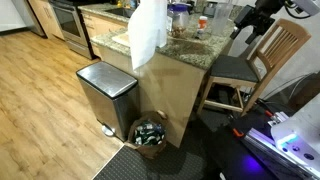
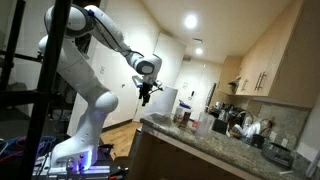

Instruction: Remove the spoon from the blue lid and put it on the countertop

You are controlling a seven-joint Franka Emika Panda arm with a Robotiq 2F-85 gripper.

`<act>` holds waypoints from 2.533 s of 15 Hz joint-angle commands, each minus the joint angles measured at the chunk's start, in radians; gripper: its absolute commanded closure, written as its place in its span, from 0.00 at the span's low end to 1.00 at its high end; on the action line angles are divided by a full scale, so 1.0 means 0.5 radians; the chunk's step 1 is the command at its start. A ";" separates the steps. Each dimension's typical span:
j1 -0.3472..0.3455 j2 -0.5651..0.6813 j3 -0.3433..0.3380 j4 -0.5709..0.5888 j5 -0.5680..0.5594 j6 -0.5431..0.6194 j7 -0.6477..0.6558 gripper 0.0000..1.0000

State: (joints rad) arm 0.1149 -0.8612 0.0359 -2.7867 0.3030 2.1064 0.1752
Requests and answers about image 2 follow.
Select kitchen faucet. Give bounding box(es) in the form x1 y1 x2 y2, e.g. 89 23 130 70
235 111 254 129

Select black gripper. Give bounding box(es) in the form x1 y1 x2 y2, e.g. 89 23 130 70
137 81 159 107

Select black toaster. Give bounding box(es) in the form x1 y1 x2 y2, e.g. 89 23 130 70
261 143 293 169

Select upper wooden kitchen cabinets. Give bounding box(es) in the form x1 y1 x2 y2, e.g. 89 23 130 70
219 0 320 108

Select small orange white bottle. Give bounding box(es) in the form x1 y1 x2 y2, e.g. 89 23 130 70
192 120 199 131

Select clear plastic pitcher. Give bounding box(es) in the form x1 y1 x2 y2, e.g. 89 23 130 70
195 112 215 136

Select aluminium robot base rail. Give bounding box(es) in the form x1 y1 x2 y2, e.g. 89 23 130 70
32 153 111 179

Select glass jar with blue lid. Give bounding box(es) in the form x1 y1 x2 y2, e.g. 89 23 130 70
174 101 192 127

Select black coffee maker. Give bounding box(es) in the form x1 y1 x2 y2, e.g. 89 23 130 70
222 104 237 122

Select black box on counter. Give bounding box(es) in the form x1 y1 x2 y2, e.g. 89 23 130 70
212 119 227 134

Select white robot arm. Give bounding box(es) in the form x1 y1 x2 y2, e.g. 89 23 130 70
49 5 162 175

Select black camera stand frame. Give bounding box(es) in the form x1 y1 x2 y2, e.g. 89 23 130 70
0 0 73 180

